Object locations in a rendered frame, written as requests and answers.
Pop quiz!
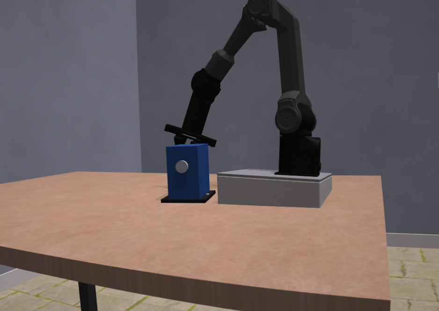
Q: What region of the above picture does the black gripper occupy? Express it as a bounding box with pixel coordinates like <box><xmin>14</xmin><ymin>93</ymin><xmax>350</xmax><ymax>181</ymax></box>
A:
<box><xmin>164</xmin><ymin>114</ymin><xmax>217</xmax><ymax>147</ymax></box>

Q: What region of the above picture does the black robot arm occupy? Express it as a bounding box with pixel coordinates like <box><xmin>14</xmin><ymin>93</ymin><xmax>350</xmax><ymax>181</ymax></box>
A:
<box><xmin>186</xmin><ymin>0</ymin><xmax>321</xmax><ymax>177</ymax></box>

